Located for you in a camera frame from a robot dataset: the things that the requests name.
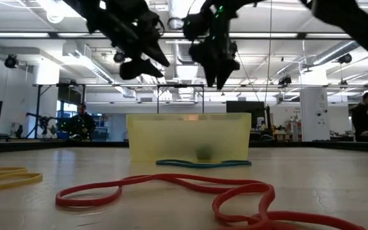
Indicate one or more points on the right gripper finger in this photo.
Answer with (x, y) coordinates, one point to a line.
(212, 73)
(227, 70)

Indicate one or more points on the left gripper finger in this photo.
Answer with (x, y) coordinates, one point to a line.
(155, 52)
(136, 70)

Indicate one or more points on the teal rubber band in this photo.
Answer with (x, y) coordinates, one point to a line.
(203, 165)

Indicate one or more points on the long red rubber band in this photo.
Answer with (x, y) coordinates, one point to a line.
(168, 177)

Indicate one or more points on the yellow rubber band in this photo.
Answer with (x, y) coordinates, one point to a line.
(11, 169)
(37, 178)

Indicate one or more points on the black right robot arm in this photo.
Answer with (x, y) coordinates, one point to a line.
(356, 22)

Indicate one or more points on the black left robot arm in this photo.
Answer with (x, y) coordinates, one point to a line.
(81, 8)

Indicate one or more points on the yellow translucent plastic bin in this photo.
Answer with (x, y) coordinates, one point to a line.
(171, 137)

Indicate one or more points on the looped red rubber band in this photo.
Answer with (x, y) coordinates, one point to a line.
(315, 219)

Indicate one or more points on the black hanging spotlight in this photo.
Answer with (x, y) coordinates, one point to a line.
(234, 48)
(11, 61)
(118, 57)
(346, 58)

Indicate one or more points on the small black hanging device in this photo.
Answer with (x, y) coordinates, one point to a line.
(285, 81)

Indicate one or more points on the blue chair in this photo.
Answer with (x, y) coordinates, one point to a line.
(101, 134)

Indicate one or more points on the plain white pillar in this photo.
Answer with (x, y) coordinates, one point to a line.
(46, 76)

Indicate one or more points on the white pillar with devices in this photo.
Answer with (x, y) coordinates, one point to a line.
(315, 115)

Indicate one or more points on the black background robot on stand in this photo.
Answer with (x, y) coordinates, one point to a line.
(43, 121)

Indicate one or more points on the overhead LED light bar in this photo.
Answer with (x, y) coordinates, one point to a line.
(18, 35)

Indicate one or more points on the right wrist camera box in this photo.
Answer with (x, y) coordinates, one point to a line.
(195, 27)

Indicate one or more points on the small black metal frame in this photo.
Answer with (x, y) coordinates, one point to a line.
(180, 86)

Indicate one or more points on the silver round ceiling duct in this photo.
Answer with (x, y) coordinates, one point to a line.
(177, 9)

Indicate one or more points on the tall black metal frame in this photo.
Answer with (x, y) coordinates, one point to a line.
(37, 108)

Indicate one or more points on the black table edge rail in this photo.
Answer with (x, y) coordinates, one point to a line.
(18, 146)

